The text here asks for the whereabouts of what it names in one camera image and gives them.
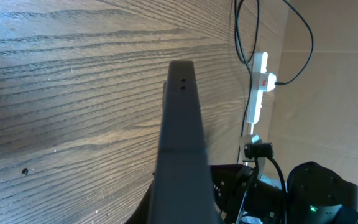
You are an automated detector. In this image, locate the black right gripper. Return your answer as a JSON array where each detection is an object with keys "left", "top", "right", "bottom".
[{"left": 210, "top": 164, "right": 283, "bottom": 223}]

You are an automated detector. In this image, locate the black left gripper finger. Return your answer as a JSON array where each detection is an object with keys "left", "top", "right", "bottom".
[{"left": 128, "top": 60, "right": 222, "bottom": 224}]

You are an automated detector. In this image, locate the black USB charging cable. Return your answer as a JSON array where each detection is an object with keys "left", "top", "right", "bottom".
[{"left": 234, "top": 0, "right": 315, "bottom": 164}]

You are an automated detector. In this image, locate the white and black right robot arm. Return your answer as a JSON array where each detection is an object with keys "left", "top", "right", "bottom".
[{"left": 211, "top": 162, "right": 358, "bottom": 224}]

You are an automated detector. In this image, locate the white charger adapter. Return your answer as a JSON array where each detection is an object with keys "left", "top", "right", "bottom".
[{"left": 258, "top": 73, "right": 277, "bottom": 92}]

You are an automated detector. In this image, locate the white power strip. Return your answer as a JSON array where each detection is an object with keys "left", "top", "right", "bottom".
[{"left": 246, "top": 52, "right": 269, "bottom": 124}]

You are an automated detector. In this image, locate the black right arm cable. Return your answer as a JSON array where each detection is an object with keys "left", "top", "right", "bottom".
[{"left": 234, "top": 155, "right": 288, "bottom": 224}]

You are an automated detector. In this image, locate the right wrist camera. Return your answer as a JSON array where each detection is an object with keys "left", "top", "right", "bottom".
[{"left": 239, "top": 134, "right": 275, "bottom": 178}]

